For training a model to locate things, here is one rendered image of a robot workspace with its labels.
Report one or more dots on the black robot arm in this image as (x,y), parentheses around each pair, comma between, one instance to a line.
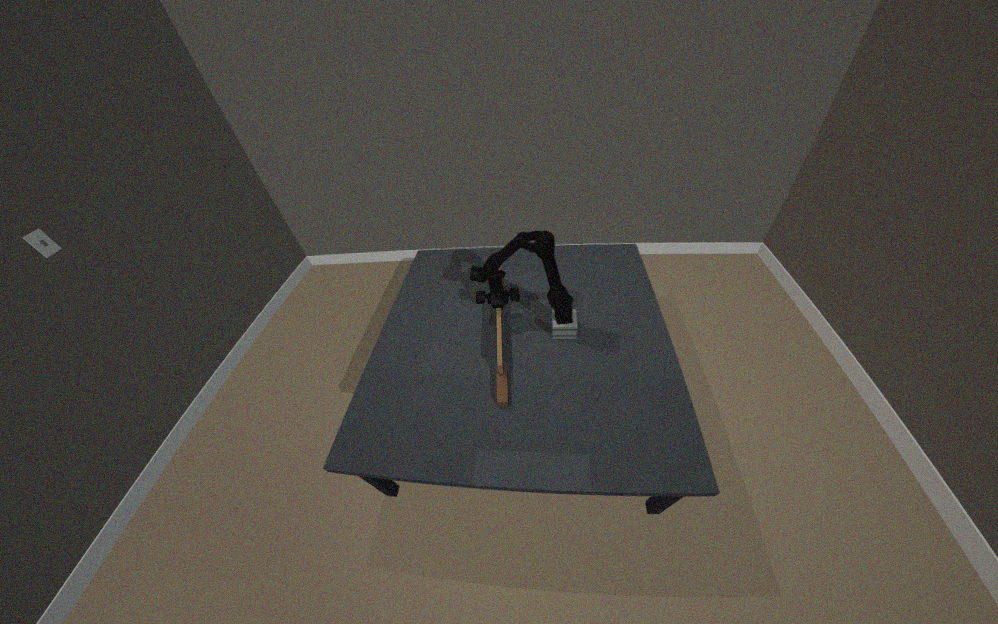
(558,295)

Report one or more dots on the long wooden rail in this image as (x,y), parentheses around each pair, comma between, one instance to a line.
(500,359)

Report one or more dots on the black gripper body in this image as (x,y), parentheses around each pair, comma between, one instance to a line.
(480,295)

